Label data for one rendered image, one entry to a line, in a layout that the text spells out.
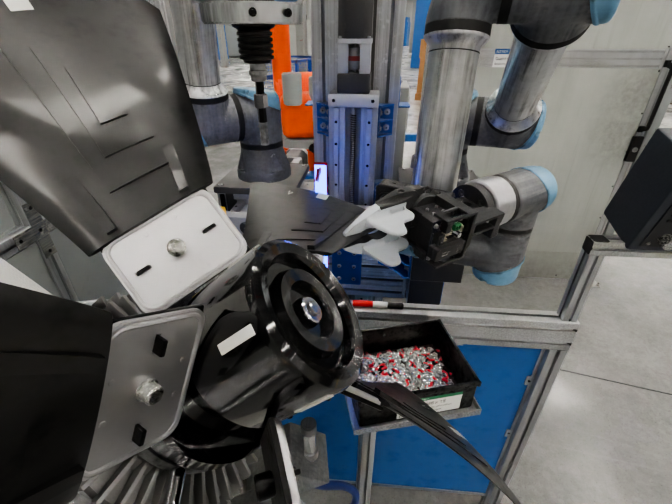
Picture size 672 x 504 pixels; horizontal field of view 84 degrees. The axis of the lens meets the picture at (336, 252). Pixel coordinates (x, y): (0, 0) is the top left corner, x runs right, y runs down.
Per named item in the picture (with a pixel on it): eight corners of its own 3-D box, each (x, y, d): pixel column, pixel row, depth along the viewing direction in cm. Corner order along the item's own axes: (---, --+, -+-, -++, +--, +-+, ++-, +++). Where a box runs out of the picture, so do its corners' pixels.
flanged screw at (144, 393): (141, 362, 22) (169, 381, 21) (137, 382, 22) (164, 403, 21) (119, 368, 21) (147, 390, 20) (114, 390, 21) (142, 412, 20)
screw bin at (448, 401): (357, 430, 63) (358, 403, 60) (337, 357, 78) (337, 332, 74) (474, 409, 67) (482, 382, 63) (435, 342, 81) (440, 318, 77)
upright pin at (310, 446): (300, 461, 47) (298, 430, 43) (303, 445, 48) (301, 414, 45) (317, 462, 46) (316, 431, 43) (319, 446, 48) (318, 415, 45)
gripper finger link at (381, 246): (365, 267, 42) (426, 242, 46) (337, 240, 46) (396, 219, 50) (363, 287, 44) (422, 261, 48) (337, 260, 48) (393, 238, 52)
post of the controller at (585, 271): (562, 321, 80) (594, 241, 70) (556, 312, 82) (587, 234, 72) (576, 322, 79) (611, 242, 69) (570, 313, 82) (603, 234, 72)
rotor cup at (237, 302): (240, 507, 28) (378, 454, 23) (70, 402, 23) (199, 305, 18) (281, 361, 41) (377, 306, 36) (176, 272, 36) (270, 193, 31)
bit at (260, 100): (261, 146, 30) (254, 76, 27) (256, 143, 31) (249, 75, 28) (273, 145, 31) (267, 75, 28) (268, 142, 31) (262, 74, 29)
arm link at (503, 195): (480, 167, 56) (466, 214, 60) (459, 173, 54) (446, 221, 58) (523, 188, 51) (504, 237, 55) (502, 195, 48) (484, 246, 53)
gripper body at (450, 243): (444, 221, 42) (511, 198, 48) (396, 189, 48) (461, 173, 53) (430, 273, 47) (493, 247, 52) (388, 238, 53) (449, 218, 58)
